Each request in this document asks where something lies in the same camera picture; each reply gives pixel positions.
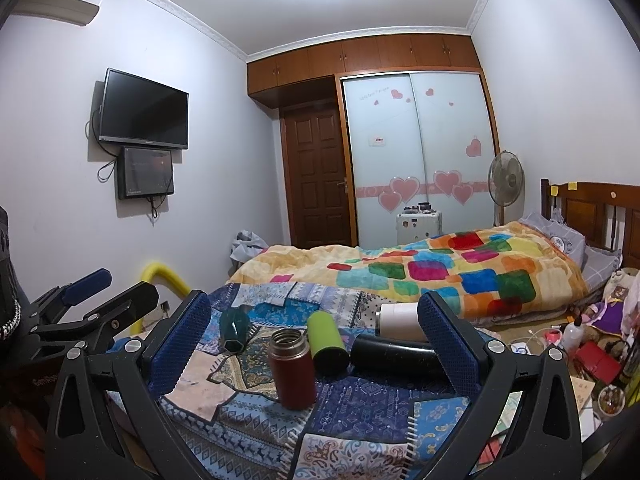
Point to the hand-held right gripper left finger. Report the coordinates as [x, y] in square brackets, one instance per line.
[180, 345]

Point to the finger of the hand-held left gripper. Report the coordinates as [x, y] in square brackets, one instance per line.
[125, 305]
[85, 285]

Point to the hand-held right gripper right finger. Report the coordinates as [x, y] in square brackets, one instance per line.
[450, 345]

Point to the dark teal cup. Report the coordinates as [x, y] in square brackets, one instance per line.
[237, 327]

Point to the black cup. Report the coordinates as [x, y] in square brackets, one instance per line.
[390, 357]

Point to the dark red thermos cup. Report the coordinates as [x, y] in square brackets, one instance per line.
[292, 375]

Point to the green cup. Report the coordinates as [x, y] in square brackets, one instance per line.
[325, 340]

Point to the yellow foam tube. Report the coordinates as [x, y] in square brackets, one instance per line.
[150, 272]

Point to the colourful checked quilt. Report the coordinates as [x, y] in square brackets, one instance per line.
[450, 270]

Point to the patchwork blanket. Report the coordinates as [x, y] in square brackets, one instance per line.
[360, 410]

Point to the grey clothes pile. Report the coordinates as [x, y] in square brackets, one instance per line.
[247, 245]

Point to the small white cabinet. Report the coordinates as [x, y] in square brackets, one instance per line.
[417, 227]

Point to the white plastic bottle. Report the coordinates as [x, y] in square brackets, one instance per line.
[575, 335]

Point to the red box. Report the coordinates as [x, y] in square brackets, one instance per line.
[597, 362]

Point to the grey plaid pillow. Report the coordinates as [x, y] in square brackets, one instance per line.
[600, 265]

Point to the small bowl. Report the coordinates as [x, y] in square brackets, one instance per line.
[611, 400]

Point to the standing fan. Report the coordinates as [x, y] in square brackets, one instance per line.
[506, 177]

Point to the plush toy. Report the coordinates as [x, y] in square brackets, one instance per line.
[622, 285]

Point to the wooden bed headboard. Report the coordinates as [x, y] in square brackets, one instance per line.
[580, 210]

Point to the frosted heart sliding door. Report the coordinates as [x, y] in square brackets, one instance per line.
[385, 160]
[450, 130]

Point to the brown wooden door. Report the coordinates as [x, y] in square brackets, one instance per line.
[315, 175]

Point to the wooden overhead cabinet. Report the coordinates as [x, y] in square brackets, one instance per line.
[350, 55]

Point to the small black wall monitor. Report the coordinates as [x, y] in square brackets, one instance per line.
[145, 172]

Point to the black wall television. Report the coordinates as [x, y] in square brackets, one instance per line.
[145, 110]

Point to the wall air conditioner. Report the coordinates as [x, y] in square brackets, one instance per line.
[60, 7]

